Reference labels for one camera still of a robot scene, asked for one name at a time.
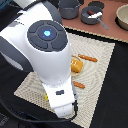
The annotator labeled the grey spoon in bowl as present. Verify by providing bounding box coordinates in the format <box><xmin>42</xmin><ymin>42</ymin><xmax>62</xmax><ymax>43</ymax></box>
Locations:
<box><xmin>97</xmin><ymin>18</ymin><xmax>109</xmax><ymax>30</ymax></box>

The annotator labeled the beige woven placemat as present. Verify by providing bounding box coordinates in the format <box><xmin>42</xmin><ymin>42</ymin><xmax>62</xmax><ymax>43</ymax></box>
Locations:
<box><xmin>14</xmin><ymin>33</ymin><xmax>115</xmax><ymax>128</ymax></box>

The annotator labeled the orange toy bread loaf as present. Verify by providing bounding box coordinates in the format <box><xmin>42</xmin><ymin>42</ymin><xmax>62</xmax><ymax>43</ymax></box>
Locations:
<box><xmin>71</xmin><ymin>59</ymin><xmax>83</xmax><ymax>73</ymax></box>

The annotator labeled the grey round bowl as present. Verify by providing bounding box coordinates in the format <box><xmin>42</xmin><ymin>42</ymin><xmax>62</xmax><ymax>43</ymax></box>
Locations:
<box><xmin>81</xmin><ymin>6</ymin><xmax>103</xmax><ymax>25</ymax></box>

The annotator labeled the brown toy sausage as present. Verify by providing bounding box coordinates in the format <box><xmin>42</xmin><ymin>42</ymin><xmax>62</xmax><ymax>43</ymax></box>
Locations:
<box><xmin>87</xmin><ymin>10</ymin><xmax>95</xmax><ymax>15</ymax></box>

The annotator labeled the tan round plate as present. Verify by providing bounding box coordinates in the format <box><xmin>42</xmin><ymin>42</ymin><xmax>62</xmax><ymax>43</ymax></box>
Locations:
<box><xmin>71</xmin><ymin>56</ymin><xmax>83</xmax><ymax>77</ymax></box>

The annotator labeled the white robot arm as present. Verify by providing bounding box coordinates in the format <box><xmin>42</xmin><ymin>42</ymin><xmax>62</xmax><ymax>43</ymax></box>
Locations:
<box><xmin>0</xmin><ymin>0</ymin><xmax>77</xmax><ymax>118</ymax></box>

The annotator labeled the dark grey cooking pot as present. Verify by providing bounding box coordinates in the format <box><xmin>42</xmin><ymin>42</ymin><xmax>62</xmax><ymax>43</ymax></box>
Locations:
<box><xmin>58</xmin><ymin>0</ymin><xmax>81</xmax><ymax>19</ymax></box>

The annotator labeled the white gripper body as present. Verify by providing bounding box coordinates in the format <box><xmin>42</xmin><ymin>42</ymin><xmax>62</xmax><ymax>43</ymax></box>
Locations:
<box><xmin>43</xmin><ymin>79</ymin><xmax>78</xmax><ymax>118</ymax></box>

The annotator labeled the white fish-shaped toy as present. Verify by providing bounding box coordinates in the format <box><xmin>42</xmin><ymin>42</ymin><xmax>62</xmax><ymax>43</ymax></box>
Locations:
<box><xmin>88</xmin><ymin>12</ymin><xmax>102</xmax><ymax>19</ymax></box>

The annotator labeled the pink stove board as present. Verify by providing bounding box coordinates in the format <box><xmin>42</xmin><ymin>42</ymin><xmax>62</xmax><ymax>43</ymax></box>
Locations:
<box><xmin>63</xmin><ymin>0</ymin><xmax>128</xmax><ymax>42</ymax></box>

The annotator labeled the black cable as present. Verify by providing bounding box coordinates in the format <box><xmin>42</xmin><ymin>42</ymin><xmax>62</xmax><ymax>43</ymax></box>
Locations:
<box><xmin>0</xmin><ymin>96</ymin><xmax>80</xmax><ymax>124</ymax></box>

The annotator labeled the beige bowl on stove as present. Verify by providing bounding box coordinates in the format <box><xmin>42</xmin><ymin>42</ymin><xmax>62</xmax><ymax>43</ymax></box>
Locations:
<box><xmin>116</xmin><ymin>4</ymin><xmax>128</xmax><ymax>30</ymax></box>

